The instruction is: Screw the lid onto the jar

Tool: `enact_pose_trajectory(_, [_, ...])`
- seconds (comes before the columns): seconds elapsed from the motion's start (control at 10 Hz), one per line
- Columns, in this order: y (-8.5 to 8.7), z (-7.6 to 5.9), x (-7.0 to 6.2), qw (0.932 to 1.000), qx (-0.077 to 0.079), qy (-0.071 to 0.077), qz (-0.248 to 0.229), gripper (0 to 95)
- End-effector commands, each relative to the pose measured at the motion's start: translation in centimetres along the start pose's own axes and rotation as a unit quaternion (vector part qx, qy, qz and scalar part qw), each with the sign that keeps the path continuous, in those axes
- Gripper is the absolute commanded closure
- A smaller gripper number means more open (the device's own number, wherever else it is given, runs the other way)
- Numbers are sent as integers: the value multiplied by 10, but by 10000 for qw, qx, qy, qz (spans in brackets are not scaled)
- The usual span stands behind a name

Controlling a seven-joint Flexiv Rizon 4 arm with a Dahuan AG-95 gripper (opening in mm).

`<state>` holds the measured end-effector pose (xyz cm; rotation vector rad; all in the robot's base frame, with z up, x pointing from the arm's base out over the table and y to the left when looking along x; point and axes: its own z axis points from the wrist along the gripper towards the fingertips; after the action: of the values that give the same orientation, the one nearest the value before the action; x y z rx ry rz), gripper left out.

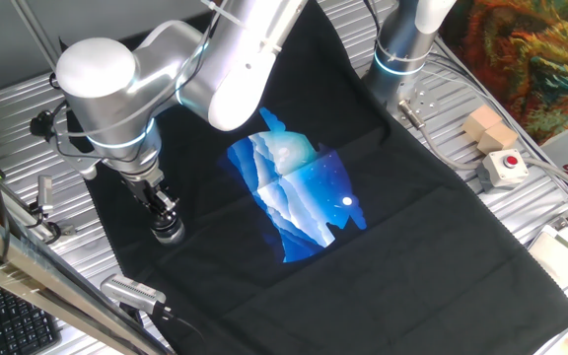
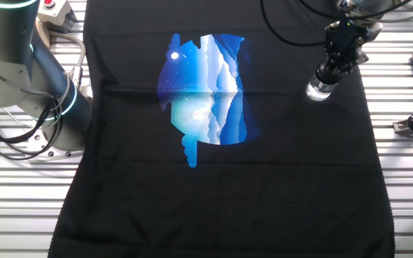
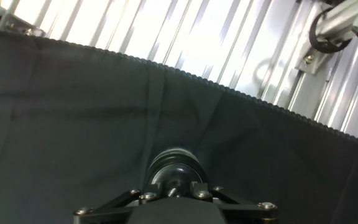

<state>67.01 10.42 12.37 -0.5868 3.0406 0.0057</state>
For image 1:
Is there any black cloth with blue print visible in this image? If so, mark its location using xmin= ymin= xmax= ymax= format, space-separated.
xmin=60 ymin=0 xmax=568 ymax=355

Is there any grey emergency stop cable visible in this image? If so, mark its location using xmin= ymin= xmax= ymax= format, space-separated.
xmin=395 ymin=98 xmax=568 ymax=199

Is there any thin metal rod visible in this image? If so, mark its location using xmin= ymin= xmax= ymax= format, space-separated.
xmin=9 ymin=0 xmax=61 ymax=73

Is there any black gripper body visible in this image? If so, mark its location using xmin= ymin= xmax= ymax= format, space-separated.
xmin=120 ymin=172 xmax=177 ymax=211

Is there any colourful painted cloth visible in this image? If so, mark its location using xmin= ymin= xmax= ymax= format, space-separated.
xmin=438 ymin=0 xmax=568 ymax=146

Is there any grey emergency stop button box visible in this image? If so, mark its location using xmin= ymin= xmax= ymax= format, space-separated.
xmin=475 ymin=148 xmax=531 ymax=193

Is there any small silver camera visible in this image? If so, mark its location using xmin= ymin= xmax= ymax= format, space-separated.
xmin=35 ymin=174 xmax=55 ymax=216

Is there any aluminium frame beam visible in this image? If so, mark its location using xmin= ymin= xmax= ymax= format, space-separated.
xmin=0 ymin=198 xmax=170 ymax=355

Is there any light wooden block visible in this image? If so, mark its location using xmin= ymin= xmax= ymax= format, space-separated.
xmin=461 ymin=104 xmax=504 ymax=142
xmin=476 ymin=121 xmax=520 ymax=156

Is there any silver camera with label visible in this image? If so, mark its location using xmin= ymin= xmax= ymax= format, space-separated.
xmin=100 ymin=273 xmax=169 ymax=318

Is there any black camera cable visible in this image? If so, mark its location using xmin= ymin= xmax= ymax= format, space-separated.
xmin=155 ymin=303 xmax=209 ymax=344

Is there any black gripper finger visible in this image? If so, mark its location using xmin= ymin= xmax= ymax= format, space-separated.
xmin=146 ymin=199 xmax=170 ymax=232
xmin=158 ymin=189 xmax=180 ymax=229

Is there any white flat device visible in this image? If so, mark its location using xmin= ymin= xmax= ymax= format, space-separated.
xmin=527 ymin=216 xmax=568 ymax=298

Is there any black keyboard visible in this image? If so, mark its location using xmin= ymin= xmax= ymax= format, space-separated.
xmin=0 ymin=277 xmax=64 ymax=355

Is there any clear glass jar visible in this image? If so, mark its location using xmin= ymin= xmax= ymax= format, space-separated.
xmin=151 ymin=224 xmax=186 ymax=247

